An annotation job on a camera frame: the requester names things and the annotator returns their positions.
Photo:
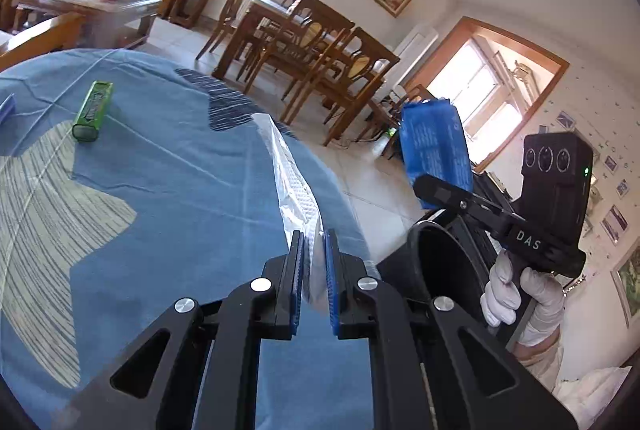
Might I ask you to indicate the white standing air conditioner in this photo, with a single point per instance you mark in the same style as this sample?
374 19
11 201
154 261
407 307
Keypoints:
410 52

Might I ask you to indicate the wooden dining table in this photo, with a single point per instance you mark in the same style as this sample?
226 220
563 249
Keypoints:
321 50

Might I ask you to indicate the wooden sofa armrest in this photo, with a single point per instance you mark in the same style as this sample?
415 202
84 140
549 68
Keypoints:
56 34

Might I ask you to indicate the blue tablecloth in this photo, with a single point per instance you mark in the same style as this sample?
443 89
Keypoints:
176 198

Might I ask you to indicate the blue packet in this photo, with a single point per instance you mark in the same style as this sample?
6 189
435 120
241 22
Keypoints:
433 142

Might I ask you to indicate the black round trash bin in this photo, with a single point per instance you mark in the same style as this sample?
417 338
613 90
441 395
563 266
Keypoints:
442 261

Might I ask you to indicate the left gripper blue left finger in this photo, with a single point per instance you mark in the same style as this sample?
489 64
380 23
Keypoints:
266 308

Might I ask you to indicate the wooden dining chair right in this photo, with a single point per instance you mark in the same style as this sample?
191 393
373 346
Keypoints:
347 74

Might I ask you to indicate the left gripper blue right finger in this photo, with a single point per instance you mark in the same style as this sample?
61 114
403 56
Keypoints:
396 329

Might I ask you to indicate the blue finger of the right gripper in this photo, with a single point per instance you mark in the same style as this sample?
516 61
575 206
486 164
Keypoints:
443 195

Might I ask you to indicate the right white gloved hand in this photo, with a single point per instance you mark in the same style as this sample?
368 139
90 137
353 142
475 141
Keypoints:
505 293

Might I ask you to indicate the green gum pack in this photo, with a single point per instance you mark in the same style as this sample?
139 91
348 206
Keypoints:
89 119

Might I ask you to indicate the wooden coffee table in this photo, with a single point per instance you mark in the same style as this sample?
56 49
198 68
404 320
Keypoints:
108 24

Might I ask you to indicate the wooden dining chair left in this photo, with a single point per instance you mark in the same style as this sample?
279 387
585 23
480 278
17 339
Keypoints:
296 42

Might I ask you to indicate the clear plastic wrapper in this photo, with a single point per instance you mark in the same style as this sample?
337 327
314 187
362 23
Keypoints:
299 211

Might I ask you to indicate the wooden dining chair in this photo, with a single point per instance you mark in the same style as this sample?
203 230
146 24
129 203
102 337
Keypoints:
347 74
296 42

